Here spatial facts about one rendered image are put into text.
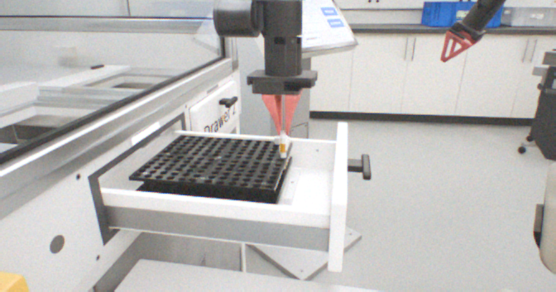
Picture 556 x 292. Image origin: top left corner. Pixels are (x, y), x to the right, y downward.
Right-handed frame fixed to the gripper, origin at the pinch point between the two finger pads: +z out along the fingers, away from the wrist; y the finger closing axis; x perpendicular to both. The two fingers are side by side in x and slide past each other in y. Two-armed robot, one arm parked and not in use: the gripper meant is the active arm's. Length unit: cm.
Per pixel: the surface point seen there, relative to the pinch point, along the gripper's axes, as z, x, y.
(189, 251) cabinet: 36.1, 11.1, -25.1
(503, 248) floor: 94, 107, 91
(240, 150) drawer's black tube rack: 5.0, 1.8, -8.2
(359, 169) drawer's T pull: 4.6, -3.6, 12.3
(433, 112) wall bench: 78, 293, 96
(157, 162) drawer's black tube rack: 4.8, -5.7, -19.8
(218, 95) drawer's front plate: 1.7, 27.8, -21.5
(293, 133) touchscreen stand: 34, 93, -12
